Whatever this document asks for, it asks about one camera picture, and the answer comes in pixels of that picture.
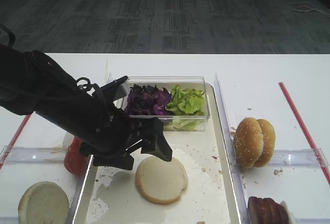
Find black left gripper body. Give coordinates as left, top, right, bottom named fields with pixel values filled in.
left=79, top=105, right=159, bottom=158

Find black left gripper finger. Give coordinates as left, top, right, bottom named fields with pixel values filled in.
left=92, top=155, right=134, bottom=170
left=140, top=117, right=172, bottom=162

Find pale bun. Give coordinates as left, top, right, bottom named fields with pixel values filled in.
left=135, top=157, right=188, bottom=204
left=18, top=181, right=69, bottom=224

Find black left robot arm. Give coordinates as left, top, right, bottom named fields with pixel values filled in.
left=1, top=45, right=172, bottom=170

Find red tomato slices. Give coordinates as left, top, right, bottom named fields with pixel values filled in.
left=64, top=136, right=88, bottom=176

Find green lettuce leaves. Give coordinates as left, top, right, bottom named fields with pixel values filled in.
left=166, top=84, right=205, bottom=116

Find brown meat patties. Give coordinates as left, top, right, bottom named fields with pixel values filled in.
left=247, top=196, right=289, bottom=224

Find white holder behind patties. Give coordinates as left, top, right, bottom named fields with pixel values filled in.
left=281, top=200, right=296, bottom=224

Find purple cabbage shreds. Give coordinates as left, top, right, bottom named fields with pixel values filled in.
left=124, top=84, right=173, bottom=116

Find left long clear divider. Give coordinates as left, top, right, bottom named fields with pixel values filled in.
left=65, top=155, right=97, bottom=223

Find clear plastic salad container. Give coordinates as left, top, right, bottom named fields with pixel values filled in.
left=115, top=76, right=210, bottom=131

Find white onion slice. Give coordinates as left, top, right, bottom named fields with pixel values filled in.
left=62, top=132, right=74, bottom=153

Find sesame bun top front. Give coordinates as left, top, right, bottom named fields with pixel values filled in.
left=234, top=117, right=264, bottom=168

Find sesame bun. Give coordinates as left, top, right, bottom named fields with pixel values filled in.
left=254, top=119, right=276, bottom=167
left=234, top=117, right=264, bottom=168

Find left clear cross divider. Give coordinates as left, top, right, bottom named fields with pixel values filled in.
left=1, top=146, right=65, bottom=165

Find clear cross divider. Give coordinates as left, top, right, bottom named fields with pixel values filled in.
left=267, top=148, right=329, bottom=168
left=1, top=146, right=65, bottom=165

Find sesame bun top rear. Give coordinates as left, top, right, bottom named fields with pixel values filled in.
left=254, top=119, right=276, bottom=167

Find left red strip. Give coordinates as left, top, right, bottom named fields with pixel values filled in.
left=0, top=114, right=31, bottom=169

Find red strip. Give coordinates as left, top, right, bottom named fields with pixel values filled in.
left=0, top=114, right=31, bottom=169
left=278, top=82, right=329, bottom=183

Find right red strip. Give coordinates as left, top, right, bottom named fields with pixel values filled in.
left=278, top=82, right=329, bottom=183

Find right clear cross divider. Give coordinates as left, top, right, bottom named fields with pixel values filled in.
left=267, top=148, right=329, bottom=168

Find black cable on floor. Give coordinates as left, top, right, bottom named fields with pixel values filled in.
left=0, top=24, right=16, bottom=47

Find white cable on floor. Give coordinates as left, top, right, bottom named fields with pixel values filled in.
left=288, top=2, right=330, bottom=18

